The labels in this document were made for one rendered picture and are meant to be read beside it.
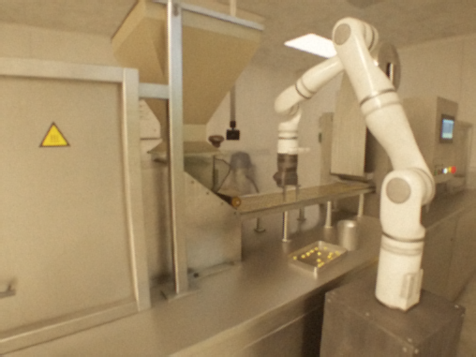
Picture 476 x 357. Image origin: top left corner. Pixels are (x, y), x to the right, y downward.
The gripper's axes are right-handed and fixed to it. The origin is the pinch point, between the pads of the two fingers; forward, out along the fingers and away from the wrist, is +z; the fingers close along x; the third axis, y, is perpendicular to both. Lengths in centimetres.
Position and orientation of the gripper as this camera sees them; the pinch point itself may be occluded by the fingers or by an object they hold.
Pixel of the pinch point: (290, 202)
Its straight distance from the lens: 101.9
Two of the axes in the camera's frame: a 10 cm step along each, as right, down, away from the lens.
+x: -8.8, 0.7, -4.6
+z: 0.0, 9.9, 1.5
